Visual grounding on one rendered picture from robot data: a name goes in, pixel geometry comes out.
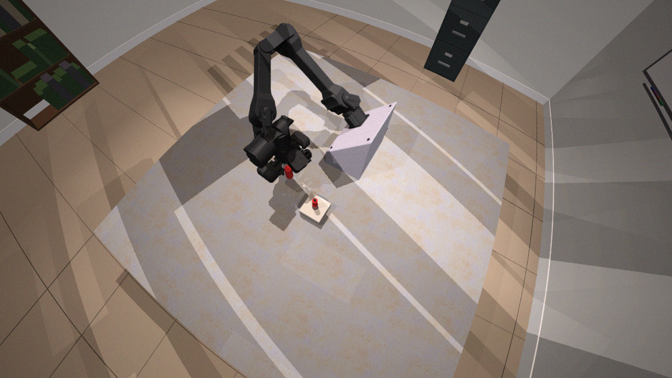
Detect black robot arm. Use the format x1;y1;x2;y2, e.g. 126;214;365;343
243;23;370;173

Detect cream square block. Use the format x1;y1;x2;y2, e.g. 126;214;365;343
299;193;331;225

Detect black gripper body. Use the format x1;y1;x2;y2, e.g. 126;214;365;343
257;131;310;183

